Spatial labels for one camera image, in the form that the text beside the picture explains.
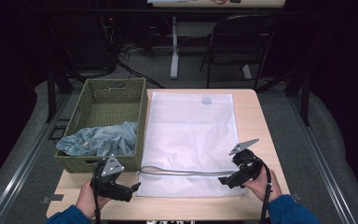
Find white mesh laundry bag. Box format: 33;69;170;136
135;91;249;199

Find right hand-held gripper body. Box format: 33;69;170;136
228;138;266;185

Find green woven basket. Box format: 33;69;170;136
54;77;149;175

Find black folding chair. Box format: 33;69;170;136
199;13;278;91

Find person's left hand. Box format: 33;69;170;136
75;179;112;219

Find dark equipment cabinet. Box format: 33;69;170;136
59;13;119;72

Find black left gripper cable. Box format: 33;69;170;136
91;160;104;224

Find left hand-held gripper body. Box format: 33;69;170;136
89;153;135;203

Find blue denim garment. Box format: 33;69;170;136
55;120;139;158

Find person's right hand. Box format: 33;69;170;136
241;167;283;203

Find grey table bracket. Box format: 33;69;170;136
39;193;65;205
289;191;303;203

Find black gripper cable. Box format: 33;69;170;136
241;157;274;224
91;160;104;224

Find white-legged background desk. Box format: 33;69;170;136
146;0;287;80

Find black metal stand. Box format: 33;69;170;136
46;68;58;124
300;68;311;127

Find cables on floor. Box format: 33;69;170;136
117;42;166;90

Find metal floor rail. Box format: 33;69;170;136
287;92;358;224
0;91;73;224

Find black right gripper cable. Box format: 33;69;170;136
241;157;274;224

